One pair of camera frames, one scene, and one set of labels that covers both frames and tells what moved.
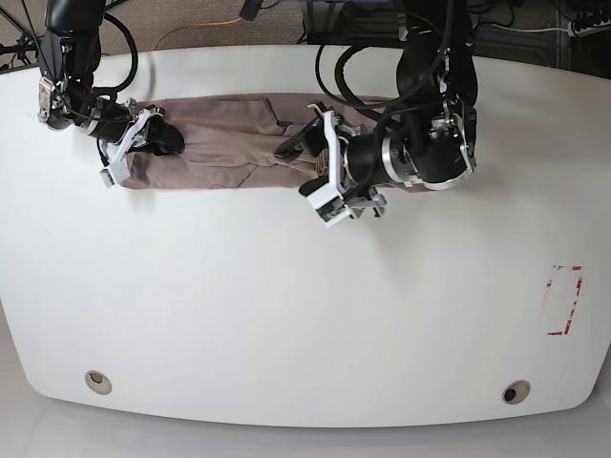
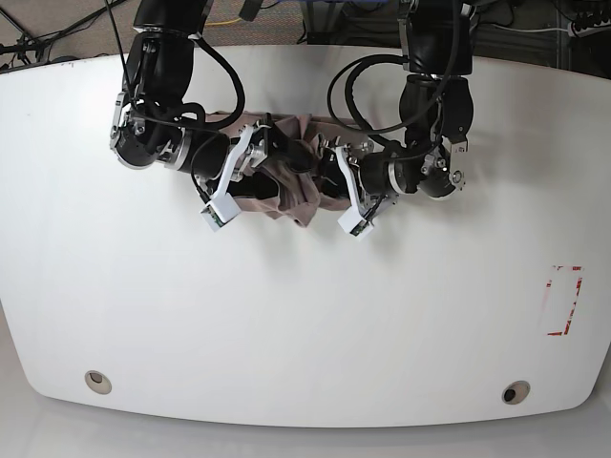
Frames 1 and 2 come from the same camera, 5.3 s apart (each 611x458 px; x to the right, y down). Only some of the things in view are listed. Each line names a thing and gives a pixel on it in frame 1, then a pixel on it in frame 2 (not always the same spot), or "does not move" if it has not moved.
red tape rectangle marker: (579, 281) does not move
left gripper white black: (118, 127) → (251, 150)
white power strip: (573, 31) does not move
